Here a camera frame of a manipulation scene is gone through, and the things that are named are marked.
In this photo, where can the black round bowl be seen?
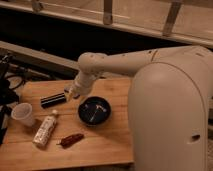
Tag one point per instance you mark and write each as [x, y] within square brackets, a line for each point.
[94, 110]

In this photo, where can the black tripod stand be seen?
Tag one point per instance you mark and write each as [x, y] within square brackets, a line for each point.
[7, 96]

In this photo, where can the metal window frame rail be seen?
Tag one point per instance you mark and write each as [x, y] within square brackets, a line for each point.
[188, 21]

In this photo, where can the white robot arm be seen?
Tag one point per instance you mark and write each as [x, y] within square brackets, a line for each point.
[168, 103]

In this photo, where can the white plastic bottle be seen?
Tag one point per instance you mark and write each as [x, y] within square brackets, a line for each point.
[45, 130]

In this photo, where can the dried red chili pepper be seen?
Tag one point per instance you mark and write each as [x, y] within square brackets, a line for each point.
[70, 140]

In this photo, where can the black rectangular box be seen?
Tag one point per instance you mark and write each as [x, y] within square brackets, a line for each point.
[53, 100]

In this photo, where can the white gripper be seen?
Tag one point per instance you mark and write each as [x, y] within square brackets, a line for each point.
[74, 91]

